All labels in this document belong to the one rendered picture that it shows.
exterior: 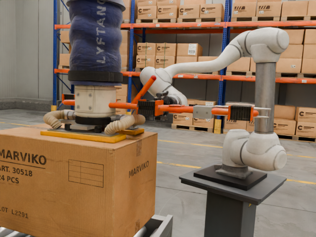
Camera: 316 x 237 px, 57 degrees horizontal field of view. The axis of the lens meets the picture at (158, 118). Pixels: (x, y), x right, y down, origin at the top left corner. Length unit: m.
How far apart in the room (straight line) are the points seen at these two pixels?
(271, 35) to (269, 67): 0.16
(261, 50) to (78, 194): 1.11
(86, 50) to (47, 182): 0.53
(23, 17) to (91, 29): 12.00
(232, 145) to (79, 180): 0.97
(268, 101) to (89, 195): 1.02
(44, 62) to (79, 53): 11.12
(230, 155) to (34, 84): 11.29
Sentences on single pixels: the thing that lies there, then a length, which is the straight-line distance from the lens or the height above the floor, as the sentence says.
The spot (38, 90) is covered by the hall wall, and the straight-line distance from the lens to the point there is 12.50.
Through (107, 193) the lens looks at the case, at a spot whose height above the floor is 0.91.
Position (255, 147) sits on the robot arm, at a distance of 1.65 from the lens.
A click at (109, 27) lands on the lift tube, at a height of 1.51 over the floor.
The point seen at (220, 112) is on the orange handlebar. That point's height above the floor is 1.21.
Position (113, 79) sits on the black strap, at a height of 1.31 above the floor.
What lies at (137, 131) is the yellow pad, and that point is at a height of 1.09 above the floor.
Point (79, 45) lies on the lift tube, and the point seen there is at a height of 1.43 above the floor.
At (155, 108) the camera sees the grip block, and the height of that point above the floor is 1.21.
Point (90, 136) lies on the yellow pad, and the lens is 1.13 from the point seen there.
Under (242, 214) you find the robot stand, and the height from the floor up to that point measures 0.58.
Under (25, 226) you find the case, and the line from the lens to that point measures 1.36.
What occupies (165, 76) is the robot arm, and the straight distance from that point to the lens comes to 1.47.
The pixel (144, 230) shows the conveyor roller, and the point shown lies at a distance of 1.63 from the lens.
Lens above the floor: 1.30
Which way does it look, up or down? 7 degrees down
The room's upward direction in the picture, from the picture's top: 3 degrees clockwise
